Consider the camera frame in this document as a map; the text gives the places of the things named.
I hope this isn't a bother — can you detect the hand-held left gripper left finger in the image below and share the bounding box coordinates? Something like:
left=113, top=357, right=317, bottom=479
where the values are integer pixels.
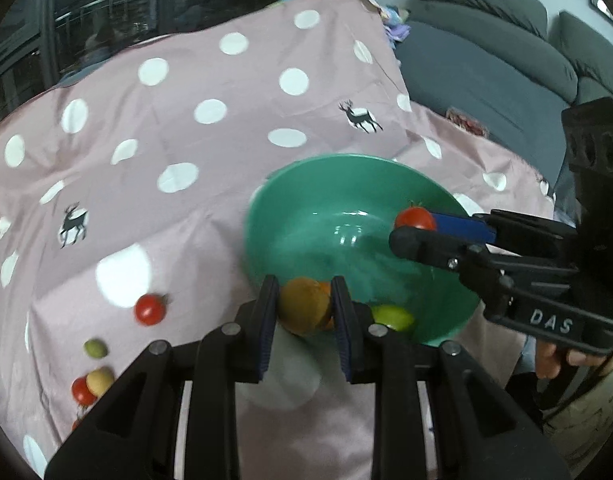
left=44, top=275, right=280, bottom=480

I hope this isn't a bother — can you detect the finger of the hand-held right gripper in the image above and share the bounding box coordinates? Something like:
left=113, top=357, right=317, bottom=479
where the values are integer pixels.
left=389, top=226, right=578, bottom=307
left=431, top=209, right=578, bottom=266

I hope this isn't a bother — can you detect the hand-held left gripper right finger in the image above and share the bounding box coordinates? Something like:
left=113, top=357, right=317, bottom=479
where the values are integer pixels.
left=331, top=275, right=572, bottom=480

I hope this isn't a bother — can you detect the red cherry tomato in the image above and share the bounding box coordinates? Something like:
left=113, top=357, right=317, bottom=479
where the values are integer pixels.
left=394, top=201, right=437, bottom=233
left=134, top=294, right=168, bottom=327
left=71, top=377, right=98, bottom=407

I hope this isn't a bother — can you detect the orange tomato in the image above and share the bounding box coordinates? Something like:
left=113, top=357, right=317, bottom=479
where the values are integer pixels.
left=279, top=277, right=332, bottom=337
left=319, top=281, right=334, bottom=330

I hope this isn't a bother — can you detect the large green tomato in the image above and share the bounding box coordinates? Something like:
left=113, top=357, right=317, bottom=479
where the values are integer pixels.
left=371, top=304, right=417, bottom=332

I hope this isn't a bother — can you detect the green bowl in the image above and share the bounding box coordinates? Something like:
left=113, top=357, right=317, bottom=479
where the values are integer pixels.
left=243, top=154, right=482, bottom=348

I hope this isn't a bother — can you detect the small yellow tomato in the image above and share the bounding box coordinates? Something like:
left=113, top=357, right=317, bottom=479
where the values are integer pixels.
left=85, top=366, right=115, bottom=397

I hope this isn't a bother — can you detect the person's right forearm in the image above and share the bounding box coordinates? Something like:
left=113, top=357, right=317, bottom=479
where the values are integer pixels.
left=537, top=360, right=613, bottom=476

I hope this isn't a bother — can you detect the person's right hand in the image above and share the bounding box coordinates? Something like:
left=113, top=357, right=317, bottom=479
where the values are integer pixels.
left=535, top=337, right=613, bottom=381

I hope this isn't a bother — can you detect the red patterned cushion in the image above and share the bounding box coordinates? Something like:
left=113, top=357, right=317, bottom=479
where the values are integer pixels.
left=445, top=106, right=490, bottom=138

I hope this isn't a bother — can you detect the pink polka-dot cloth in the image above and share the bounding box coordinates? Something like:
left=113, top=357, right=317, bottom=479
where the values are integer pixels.
left=0, top=0, right=557, bottom=480

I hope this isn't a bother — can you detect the grey sofa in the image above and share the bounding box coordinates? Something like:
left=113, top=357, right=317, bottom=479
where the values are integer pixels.
left=394, top=0, right=613, bottom=186

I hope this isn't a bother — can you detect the colourful purple cloth pile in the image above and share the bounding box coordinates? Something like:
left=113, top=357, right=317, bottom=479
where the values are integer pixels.
left=357, top=0, right=412, bottom=51

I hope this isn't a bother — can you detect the dark framed window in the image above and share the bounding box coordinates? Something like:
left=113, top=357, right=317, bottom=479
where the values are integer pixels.
left=0, top=0, right=357, bottom=131

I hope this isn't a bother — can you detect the wall picture frame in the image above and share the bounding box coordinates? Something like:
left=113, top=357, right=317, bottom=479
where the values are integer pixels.
left=588, top=0, right=613, bottom=27

